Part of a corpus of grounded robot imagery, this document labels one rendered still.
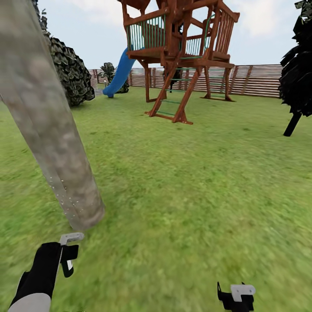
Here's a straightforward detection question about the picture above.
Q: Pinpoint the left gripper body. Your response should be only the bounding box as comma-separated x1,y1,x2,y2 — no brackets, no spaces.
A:
60,245,79,263

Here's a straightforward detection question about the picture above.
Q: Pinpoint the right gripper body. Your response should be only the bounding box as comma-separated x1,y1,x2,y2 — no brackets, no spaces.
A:
221,293,254,312

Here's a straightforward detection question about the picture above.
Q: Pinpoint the pesticide atomizer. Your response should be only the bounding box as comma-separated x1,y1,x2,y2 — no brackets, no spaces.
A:
62,260,74,278

